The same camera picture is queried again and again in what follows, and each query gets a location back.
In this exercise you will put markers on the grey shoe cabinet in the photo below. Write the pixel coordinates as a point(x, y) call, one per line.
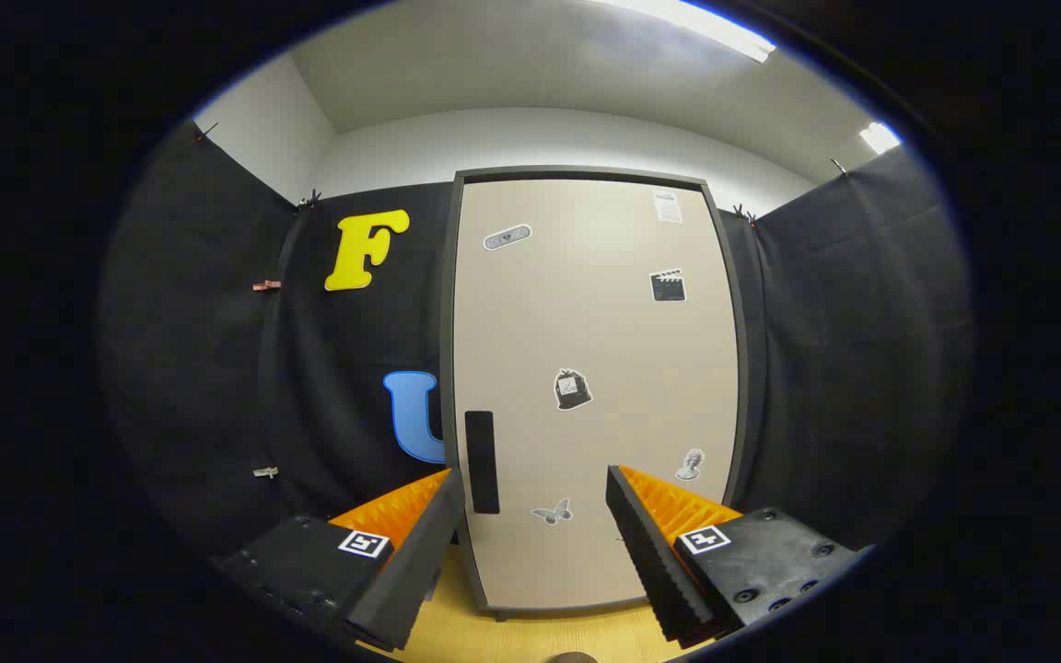
point(577, 172)

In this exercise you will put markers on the black cloth clip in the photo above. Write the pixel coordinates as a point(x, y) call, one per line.
point(839, 166)
point(742, 214)
point(206, 132)
point(309, 198)

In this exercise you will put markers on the long ceiling light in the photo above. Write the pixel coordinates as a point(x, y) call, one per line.
point(715, 28)

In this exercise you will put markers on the small ceiling light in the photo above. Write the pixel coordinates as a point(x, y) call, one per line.
point(879, 138)

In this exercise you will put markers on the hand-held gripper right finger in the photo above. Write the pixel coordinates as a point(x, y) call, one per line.
point(655, 562)

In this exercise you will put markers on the beige shoe cabinet door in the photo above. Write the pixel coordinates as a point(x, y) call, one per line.
point(586, 322)

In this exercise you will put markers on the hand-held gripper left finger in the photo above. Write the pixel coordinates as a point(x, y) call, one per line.
point(420, 571)

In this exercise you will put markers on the red cloth clip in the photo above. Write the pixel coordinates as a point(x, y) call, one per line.
point(265, 285)

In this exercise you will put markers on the black backdrop cloth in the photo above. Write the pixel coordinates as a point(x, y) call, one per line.
point(862, 322)

